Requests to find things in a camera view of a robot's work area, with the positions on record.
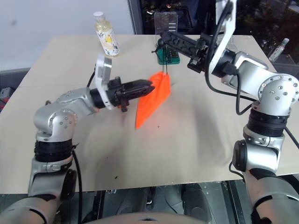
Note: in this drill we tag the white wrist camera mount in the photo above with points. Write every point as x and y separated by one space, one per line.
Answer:
104 72
225 35

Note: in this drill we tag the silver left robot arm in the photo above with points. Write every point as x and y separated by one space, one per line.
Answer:
58 121

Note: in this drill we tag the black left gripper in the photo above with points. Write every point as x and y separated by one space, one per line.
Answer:
118 93

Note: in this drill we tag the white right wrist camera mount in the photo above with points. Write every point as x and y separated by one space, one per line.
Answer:
225 35

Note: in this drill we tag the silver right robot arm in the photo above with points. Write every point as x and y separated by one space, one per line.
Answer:
278 93

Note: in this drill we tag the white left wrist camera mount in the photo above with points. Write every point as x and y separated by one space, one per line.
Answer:
104 72

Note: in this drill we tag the clear bottle with yellow drink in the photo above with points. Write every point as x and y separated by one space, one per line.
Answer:
107 37

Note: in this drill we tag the green plastic tray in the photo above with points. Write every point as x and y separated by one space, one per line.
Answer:
173 58

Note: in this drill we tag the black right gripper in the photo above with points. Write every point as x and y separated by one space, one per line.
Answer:
201 60

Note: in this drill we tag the clear bottle with green label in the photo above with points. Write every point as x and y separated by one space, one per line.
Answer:
278 51

